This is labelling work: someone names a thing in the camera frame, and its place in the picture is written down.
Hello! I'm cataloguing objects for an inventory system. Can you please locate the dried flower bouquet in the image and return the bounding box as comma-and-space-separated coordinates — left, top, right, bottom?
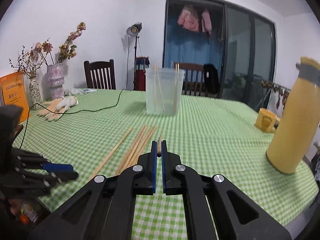
35, 22, 87, 67

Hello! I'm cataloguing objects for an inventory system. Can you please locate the small pink hanging garment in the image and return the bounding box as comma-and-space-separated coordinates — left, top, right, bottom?
201, 9, 213, 38

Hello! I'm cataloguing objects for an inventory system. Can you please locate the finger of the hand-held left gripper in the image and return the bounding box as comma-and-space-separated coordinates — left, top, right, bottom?
15, 149, 73, 172
15, 170, 79, 196

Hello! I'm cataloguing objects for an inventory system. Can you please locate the white work glove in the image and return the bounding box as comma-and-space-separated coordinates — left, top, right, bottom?
56, 96, 79, 112

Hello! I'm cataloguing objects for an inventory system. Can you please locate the green checkered tablecloth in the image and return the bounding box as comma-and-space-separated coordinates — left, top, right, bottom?
11, 89, 314, 240

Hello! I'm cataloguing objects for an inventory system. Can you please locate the yellow mug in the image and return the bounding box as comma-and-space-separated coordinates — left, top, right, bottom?
255, 108, 281, 133

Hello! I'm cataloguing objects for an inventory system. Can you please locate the studio light on stand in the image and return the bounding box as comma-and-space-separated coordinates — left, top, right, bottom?
126, 23, 143, 90

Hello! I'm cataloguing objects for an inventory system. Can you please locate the black bag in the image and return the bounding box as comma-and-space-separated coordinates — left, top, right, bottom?
203, 64, 220, 94

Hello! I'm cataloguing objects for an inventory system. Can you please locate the small floral vase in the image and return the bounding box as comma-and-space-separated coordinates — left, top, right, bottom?
29, 77, 42, 110

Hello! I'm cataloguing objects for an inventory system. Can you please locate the large pink white vase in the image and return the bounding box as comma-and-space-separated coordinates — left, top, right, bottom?
47, 63, 66, 100

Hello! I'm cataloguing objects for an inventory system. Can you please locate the dark framed sliding door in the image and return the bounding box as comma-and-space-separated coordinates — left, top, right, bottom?
162, 0, 277, 113

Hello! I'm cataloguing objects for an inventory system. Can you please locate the crumpled white plastic bag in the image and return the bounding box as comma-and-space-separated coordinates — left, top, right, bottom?
66, 88, 87, 96

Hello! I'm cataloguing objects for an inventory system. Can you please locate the dried twig bouquet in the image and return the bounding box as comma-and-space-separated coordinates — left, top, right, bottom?
9, 45, 48, 79

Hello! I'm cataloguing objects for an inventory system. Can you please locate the blue curtain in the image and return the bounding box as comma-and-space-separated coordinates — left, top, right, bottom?
165, 17, 224, 67

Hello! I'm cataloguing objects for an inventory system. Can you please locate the black cable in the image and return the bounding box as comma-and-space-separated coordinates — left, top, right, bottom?
19, 89, 123, 149

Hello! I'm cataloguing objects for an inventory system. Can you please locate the red cylindrical bag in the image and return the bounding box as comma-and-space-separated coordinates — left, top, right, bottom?
134, 56, 150, 91

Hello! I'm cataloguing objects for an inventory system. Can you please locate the tan work glove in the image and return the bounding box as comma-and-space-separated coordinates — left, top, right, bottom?
37, 102, 67, 122

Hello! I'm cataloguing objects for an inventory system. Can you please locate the metal rail with dried items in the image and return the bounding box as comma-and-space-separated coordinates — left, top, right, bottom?
261, 79, 292, 109

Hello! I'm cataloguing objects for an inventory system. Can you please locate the orange book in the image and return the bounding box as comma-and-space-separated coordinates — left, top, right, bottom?
0, 71, 32, 125

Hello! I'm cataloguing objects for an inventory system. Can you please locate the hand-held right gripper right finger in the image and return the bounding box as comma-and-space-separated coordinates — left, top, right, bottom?
161, 141, 292, 240

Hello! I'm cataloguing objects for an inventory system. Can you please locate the yellow thermos jug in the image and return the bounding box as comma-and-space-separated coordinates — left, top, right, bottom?
265, 56, 320, 175

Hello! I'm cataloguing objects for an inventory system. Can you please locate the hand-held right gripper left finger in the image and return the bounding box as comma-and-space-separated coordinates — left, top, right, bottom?
27, 141, 157, 240

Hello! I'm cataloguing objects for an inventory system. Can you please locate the brown wooden chair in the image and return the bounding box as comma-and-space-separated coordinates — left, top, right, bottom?
174, 62, 208, 97

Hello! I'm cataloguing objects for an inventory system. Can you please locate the large pink hanging jacket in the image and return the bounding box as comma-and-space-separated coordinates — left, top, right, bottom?
177, 4, 200, 33

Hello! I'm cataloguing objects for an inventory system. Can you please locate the dark wooden chair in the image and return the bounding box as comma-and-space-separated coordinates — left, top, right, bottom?
84, 59, 117, 90

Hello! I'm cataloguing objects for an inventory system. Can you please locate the clear plastic container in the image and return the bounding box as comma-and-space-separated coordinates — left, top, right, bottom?
145, 67, 185, 117

